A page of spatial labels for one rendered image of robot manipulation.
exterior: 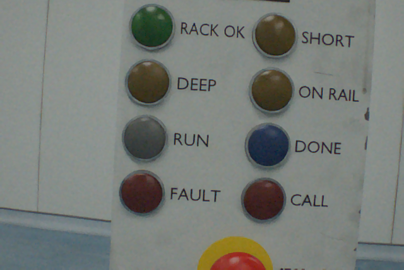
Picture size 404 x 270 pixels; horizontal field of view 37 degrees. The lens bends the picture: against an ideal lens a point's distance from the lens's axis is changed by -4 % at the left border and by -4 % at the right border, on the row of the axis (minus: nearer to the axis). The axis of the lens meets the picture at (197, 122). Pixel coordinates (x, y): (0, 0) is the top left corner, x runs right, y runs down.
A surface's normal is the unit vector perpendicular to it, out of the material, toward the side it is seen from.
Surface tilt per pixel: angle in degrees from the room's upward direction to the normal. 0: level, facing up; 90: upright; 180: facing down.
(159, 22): 88
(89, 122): 90
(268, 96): 93
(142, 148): 93
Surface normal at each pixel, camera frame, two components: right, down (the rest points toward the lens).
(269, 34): -0.02, 0.06
